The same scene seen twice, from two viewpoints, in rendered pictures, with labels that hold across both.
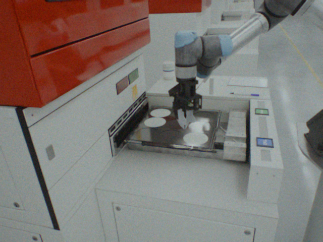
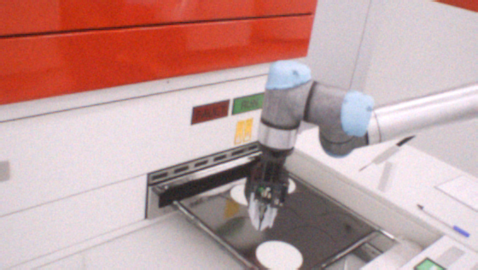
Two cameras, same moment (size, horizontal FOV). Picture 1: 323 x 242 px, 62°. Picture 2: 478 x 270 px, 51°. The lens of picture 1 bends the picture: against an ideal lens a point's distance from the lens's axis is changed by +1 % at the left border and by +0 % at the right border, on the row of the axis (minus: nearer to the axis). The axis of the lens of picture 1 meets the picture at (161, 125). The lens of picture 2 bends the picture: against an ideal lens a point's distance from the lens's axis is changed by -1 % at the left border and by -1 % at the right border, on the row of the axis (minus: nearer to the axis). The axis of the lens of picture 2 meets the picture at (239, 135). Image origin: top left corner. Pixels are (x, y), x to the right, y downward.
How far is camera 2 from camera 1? 0.45 m
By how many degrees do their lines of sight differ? 23
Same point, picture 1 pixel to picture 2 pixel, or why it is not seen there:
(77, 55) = (87, 49)
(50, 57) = (24, 44)
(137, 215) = not seen: outside the picture
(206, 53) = (311, 116)
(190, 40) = (284, 84)
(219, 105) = (387, 218)
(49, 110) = (21, 114)
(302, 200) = not seen: outside the picture
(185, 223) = not seen: outside the picture
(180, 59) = (265, 109)
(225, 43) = (352, 111)
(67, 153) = (38, 182)
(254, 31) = (467, 108)
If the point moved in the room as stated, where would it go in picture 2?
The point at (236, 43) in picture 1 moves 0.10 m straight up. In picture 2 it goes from (416, 117) to (432, 67)
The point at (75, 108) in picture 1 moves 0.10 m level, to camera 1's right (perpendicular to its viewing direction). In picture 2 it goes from (78, 122) to (116, 139)
